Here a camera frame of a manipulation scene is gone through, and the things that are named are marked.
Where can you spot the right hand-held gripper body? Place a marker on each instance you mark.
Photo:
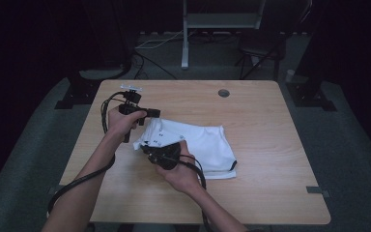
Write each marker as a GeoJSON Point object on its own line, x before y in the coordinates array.
{"type": "Point", "coordinates": [164, 158]}

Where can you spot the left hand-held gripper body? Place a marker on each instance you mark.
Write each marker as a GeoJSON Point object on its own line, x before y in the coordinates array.
{"type": "Point", "coordinates": [131, 98]}

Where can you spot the grey tape strip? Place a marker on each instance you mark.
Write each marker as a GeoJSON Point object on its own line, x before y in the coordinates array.
{"type": "Point", "coordinates": [53, 190]}
{"type": "Point", "coordinates": [315, 189]}

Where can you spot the black stand with flat foot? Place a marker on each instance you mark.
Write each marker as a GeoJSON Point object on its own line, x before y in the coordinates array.
{"type": "Point", "coordinates": [77, 93]}
{"type": "Point", "coordinates": [309, 93]}

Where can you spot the white metal stand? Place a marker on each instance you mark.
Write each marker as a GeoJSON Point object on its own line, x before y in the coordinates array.
{"type": "Point", "coordinates": [219, 20]}

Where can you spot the grey round stand base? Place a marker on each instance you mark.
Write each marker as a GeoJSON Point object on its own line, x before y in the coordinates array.
{"type": "Point", "coordinates": [99, 74]}

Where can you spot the person's left hand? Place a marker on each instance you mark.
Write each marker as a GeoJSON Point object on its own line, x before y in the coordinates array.
{"type": "Point", "coordinates": [122, 124]}

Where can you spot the person's right hand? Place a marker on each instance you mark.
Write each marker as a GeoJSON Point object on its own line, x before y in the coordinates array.
{"type": "Point", "coordinates": [183, 177]}

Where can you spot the black chair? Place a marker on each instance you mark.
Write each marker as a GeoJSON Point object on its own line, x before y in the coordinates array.
{"type": "Point", "coordinates": [261, 43]}

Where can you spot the white printed tank top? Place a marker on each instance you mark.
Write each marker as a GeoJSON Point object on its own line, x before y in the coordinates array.
{"type": "Point", "coordinates": [206, 145]}

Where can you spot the grey round table grommet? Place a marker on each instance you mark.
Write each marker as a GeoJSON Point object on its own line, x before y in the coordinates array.
{"type": "Point", "coordinates": [223, 93]}

